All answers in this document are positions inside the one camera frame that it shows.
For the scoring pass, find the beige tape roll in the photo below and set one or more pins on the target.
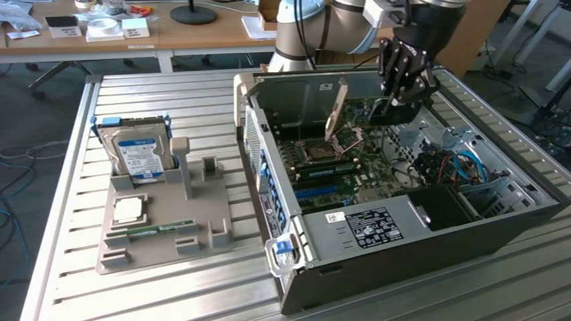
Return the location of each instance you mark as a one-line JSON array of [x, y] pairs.
[[84, 3]]

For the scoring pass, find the RAM stick with blue label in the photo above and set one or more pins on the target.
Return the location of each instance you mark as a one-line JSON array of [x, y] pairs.
[[325, 170]]

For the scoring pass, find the metal socket cover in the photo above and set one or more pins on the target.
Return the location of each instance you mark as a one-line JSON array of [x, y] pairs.
[[353, 137]]

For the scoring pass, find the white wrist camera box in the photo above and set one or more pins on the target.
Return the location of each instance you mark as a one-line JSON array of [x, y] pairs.
[[379, 13]]

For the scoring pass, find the hard disk in blue caddy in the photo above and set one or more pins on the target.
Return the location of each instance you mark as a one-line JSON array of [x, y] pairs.
[[136, 154]]

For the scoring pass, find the plain white box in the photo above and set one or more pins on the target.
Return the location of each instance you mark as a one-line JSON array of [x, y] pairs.
[[133, 28]]

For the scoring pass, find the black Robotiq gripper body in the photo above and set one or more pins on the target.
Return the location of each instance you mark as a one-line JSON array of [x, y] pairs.
[[430, 30]]

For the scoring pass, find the grey power supply unit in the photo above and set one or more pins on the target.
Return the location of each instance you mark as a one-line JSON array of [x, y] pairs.
[[329, 234]]

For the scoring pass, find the clear plastic bag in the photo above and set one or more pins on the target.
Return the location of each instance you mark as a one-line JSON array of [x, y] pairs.
[[17, 18]]

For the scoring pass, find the blue case latch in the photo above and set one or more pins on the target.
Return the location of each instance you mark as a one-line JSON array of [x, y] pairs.
[[281, 248]]

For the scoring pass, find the green RAM stick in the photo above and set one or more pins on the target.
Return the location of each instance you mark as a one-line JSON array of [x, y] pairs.
[[153, 230]]

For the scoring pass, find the wooden desk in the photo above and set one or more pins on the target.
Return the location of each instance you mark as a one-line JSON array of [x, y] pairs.
[[67, 45]]

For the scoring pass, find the open black PC case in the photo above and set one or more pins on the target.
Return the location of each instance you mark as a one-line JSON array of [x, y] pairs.
[[402, 267]]

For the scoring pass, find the silver CPU chip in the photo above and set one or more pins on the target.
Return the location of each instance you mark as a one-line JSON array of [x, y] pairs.
[[128, 210]]

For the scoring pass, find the white tape roll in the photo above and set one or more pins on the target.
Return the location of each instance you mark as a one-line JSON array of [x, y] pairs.
[[103, 24]]

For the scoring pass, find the silver disk bay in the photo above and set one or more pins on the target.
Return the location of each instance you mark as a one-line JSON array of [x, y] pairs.
[[504, 197]]

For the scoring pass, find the blue expansion slot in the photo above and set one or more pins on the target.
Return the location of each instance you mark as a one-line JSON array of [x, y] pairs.
[[316, 192]]

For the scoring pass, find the grey plastic parts rack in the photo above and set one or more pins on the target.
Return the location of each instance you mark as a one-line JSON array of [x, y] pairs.
[[167, 207]]

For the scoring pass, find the CPU socket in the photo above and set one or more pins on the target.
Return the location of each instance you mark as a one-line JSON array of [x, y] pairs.
[[320, 152]]

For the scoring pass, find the white table frame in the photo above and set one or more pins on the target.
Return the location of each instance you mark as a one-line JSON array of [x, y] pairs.
[[535, 30]]

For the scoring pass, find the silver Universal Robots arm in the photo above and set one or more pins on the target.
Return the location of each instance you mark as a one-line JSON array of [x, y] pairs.
[[312, 30]]

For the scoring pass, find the graphics card with metal bracket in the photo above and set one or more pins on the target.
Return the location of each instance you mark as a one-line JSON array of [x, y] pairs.
[[392, 115]]

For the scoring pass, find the black round lamp base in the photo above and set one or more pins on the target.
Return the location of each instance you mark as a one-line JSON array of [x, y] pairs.
[[193, 16]]

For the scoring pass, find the white paper stack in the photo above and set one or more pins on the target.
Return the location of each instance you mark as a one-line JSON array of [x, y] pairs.
[[256, 31]]

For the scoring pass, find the green motherboard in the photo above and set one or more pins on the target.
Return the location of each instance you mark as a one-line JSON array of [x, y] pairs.
[[369, 174]]

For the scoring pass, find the white box with black top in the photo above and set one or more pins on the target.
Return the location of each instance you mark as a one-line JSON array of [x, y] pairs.
[[63, 26]]

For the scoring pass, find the flat white box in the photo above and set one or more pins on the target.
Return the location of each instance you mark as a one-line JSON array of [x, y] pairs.
[[104, 36]]

